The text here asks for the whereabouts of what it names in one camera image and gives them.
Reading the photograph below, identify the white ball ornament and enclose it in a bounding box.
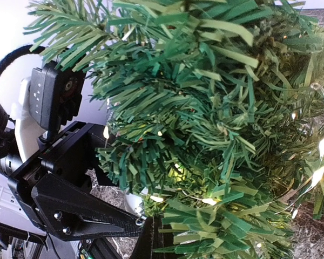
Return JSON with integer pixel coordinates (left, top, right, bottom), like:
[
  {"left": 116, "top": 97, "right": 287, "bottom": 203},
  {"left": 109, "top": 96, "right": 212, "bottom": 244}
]
[{"left": 124, "top": 188, "right": 148, "bottom": 218}]

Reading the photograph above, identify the fairy light string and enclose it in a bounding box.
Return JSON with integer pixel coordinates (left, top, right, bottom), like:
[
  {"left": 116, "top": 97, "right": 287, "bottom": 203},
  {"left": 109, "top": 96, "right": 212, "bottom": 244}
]
[{"left": 103, "top": 27, "right": 324, "bottom": 222}]

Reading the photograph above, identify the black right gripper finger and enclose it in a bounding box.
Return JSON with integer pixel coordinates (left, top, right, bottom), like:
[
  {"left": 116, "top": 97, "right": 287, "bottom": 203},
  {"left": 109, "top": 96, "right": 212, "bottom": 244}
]
[{"left": 131, "top": 216, "right": 181, "bottom": 259}]

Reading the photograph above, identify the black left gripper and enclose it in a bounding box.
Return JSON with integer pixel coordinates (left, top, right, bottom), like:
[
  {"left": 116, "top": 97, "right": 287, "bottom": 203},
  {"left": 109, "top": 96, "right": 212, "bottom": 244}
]
[{"left": 0, "top": 122, "right": 141, "bottom": 241}]

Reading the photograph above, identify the small green christmas tree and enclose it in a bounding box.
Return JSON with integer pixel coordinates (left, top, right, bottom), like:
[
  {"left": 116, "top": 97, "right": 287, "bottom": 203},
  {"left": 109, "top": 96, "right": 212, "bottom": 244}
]
[{"left": 25, "top": 1, "right": 324, "bottom": 258}]

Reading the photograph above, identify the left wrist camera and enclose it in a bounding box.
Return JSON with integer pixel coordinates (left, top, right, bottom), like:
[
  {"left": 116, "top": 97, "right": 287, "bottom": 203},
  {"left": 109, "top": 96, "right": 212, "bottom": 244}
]
[{"left": 13, "top": 60, "right": 87, "bottom": 162}]

